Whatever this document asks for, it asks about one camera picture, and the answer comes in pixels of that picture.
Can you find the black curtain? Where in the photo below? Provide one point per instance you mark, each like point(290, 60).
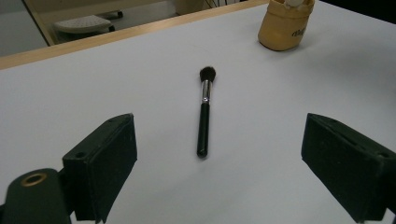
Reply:
point(373, 7)

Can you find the large black makeup brush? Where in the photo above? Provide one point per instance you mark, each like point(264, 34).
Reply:
point(204, 130)

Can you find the small cream toy figure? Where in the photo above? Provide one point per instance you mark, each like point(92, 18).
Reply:
point(294, 3)

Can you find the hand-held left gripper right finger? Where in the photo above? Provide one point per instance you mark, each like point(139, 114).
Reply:
point(348, 165)

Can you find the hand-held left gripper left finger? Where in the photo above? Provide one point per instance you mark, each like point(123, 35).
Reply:
point(99, 168)

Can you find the beige wooden desk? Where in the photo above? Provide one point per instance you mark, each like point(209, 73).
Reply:
point(77, 4)

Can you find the tan fabric brush holder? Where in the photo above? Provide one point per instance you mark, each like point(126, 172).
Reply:
point(280, 31)

